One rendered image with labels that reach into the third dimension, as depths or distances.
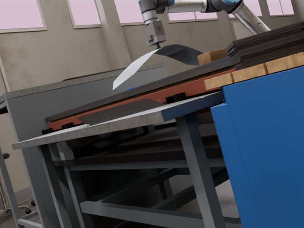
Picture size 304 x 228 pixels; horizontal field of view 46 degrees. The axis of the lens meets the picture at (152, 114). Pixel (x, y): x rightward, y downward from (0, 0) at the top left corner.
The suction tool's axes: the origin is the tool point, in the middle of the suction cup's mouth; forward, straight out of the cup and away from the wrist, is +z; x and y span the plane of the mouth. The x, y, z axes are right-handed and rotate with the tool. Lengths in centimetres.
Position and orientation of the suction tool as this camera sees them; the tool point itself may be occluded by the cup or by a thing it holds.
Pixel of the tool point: (159, 52)
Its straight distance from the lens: 185.3
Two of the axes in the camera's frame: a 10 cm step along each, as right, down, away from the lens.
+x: 7.6, -2.4, 6.1
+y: 5.9, -1.3, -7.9
